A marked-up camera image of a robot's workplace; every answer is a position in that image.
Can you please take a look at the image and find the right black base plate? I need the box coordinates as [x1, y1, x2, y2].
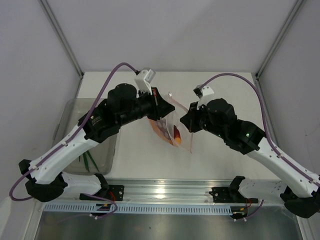
[208, 186, 259, 204]

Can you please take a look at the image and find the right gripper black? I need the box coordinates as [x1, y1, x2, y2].
[180, 101, 227, 140]

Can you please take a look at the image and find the clear plastic bin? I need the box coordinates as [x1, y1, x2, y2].
[52, 98, 118, 175]

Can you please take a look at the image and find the right aluminium frame post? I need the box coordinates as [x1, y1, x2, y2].
[255, 0, 307, 80]

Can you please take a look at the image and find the orange papaya slice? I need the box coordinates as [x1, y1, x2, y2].
[148, 119, 182, 147]

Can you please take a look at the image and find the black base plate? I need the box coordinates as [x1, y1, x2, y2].
[79, 185, 125, 202]
[208, 186, 259, 204]

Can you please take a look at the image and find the left aluminium frame post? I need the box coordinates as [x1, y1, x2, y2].
[38, 0, 84, 79]

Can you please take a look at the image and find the aluminium frame post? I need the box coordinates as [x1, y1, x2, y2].
[255, 0, 307, 80]
[38, 0, 84, 79]

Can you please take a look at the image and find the aluminium mounting rail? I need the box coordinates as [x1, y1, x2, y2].
[58, 175, 291, 205]

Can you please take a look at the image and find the white slotted cable duct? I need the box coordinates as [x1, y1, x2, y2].
[44, 202, 233, 216]

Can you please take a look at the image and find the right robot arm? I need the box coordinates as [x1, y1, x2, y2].
[180, 98, 320, 219]

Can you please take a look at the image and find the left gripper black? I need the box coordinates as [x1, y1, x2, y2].
[117, 87, 176, 128]

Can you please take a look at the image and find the clear zip top bag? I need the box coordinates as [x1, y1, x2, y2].
[148, 92, 194, 153]

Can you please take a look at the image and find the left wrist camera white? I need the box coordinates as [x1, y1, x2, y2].
[134, 68, 156, 95]

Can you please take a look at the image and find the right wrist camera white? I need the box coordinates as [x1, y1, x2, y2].
[193, 85, 215, 110]

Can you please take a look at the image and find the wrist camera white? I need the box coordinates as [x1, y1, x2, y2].
[134, 68, 156, 95]
[193, 85, 215, 110]

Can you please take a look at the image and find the green onion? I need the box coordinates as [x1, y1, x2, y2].
[78, 149, 101, 173]

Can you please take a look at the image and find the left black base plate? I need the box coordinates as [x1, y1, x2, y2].
[79, 185, 125, 202]

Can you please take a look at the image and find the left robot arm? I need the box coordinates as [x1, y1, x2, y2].
[19, 83, 175, 203]

